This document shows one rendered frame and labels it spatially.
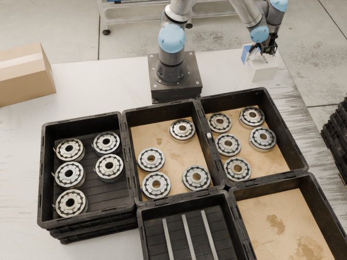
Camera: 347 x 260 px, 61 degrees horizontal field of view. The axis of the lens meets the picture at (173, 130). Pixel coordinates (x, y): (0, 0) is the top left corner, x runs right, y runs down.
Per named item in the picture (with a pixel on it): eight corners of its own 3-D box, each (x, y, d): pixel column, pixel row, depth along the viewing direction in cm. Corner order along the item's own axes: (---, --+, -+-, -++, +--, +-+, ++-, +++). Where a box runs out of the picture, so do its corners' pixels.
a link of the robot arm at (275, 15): (268, -7, 127) (287, -7, 127) (262, 15, 136) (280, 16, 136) (271, 3, 123) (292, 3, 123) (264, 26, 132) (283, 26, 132)
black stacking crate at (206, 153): (125, 128, 123) (121, 111, 114) (193, 116, 127) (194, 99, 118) (139, 218, 101) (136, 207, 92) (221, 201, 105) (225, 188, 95)
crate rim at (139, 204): (122, 113, 116) (121, 110, 114) (194, 101, 119) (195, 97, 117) (136, 209, 93) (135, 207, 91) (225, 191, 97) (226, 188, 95)
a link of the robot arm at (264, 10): (245, 12, 123) (271, 12, 123) (242, -4, 129) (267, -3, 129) (241, 28, 129) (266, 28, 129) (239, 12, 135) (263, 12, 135)
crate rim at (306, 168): (194, 101, 119) (195, 97, 117) (263, 90, 123) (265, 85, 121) (225, 191, 97) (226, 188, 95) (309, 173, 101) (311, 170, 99)
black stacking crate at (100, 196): (52, 141, 120) (42, 124, 110) (124, 128, 123) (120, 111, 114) (50, 238, 97) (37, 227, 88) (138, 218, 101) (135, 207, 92)
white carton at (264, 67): (239, 57, 165) (243, 44, 158) (259, 54, 167) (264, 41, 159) (251, 82, 154) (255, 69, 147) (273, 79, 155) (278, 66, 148)
